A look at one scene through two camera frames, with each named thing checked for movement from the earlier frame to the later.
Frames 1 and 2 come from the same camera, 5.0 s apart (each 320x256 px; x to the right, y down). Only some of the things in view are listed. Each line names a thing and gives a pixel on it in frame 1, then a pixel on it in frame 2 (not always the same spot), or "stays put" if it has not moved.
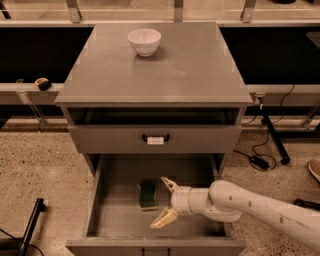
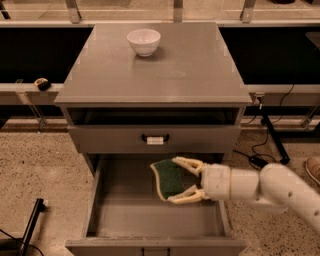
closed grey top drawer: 154,139 stays put
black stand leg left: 39,207 stays put
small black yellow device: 43,83 stays put
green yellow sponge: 147,196 → 170,178
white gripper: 180,200 → 215,182
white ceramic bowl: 144,41 stays put
